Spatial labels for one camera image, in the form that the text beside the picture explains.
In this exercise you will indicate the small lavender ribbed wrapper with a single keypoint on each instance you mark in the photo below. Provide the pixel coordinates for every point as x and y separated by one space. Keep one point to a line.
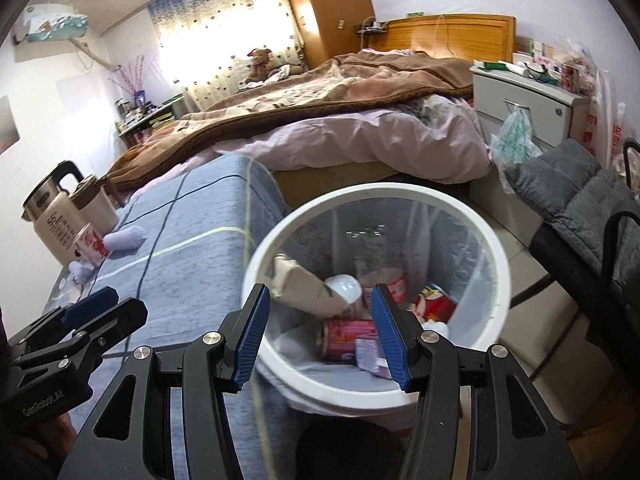
80 272

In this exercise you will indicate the brown teddy bear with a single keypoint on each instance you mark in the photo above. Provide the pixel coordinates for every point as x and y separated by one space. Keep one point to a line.
260 62

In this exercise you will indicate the clear bin liner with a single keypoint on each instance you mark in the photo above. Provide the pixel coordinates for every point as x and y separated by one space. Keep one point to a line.
450 240

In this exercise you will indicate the pink label plastic cup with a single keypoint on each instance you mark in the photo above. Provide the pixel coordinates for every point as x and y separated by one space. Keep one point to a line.
387 285

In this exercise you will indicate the beige jug brown lid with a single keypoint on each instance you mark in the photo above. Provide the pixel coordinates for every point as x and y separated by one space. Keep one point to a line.
97 207

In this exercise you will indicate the pink quilt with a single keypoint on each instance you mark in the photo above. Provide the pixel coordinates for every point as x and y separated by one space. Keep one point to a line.
400 145

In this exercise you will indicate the air conditioner pipe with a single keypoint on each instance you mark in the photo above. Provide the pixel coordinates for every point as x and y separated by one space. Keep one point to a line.
97 57

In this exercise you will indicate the wooden headboard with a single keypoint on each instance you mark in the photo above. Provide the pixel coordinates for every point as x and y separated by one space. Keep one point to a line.
465 35

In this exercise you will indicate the wooden wardrobe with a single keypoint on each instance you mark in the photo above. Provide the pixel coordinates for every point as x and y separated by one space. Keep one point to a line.
330 5

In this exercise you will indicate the white trash bin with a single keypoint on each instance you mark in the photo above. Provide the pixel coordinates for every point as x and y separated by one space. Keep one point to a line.
310 385

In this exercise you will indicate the green print plastic bag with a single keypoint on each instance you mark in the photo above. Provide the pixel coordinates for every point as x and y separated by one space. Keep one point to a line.
515 135

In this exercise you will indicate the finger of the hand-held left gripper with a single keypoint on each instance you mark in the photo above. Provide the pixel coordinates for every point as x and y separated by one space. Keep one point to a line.
117 317
92 305

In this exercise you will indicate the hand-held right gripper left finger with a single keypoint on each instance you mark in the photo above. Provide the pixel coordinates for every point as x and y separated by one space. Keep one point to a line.
252 335

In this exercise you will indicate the purple drink carton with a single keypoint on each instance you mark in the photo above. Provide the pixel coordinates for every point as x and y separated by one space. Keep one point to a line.
370 355

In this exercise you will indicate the beige drink carton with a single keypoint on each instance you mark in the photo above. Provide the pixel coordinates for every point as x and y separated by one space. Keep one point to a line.
300 285

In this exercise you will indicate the patterned curtain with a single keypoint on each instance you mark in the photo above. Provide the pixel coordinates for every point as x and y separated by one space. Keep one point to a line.
225 25

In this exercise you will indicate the white nightstand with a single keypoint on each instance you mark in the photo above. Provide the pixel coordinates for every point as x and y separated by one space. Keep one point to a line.
540 105

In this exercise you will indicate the red print plastic bag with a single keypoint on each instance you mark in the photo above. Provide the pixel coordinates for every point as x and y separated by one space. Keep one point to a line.
600 110

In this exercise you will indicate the decorative striped sticks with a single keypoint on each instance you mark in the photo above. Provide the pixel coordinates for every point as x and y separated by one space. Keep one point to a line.
135 72

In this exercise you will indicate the grey cushioned chair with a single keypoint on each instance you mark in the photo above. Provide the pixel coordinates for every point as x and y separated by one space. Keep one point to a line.
612 240

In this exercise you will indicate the brown blanket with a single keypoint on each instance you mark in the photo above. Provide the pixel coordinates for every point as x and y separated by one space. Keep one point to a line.
325 85

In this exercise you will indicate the pile of small boxes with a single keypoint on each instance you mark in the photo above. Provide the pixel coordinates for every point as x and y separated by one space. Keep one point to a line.
540 52

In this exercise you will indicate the small wall shelf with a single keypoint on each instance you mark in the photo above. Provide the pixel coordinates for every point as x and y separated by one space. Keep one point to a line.
372 27

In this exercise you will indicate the grey chair cushion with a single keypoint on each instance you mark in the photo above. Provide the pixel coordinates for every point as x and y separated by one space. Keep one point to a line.
575 185

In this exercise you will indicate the red milk can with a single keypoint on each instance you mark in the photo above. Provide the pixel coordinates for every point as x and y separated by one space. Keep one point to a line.
345 337

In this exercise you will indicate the steel beige electric kettle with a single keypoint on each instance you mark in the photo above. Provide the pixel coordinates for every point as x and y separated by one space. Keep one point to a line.
55 225

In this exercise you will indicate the red cartoon print can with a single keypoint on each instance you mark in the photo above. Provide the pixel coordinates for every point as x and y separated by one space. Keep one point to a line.
435 305

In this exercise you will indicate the white plastic bottle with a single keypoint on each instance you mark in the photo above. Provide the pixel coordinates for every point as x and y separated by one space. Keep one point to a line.
345 287

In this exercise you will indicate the wall air conditioner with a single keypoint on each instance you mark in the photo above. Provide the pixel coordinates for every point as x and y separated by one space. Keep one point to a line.
55 25

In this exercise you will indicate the cluttered desk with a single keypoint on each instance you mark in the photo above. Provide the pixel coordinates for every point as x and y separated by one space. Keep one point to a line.
145 125

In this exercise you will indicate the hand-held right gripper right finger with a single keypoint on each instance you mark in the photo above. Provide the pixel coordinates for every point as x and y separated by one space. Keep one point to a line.
390 335

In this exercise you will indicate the red white drink carton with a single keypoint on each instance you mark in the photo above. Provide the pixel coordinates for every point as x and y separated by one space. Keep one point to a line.
90 245

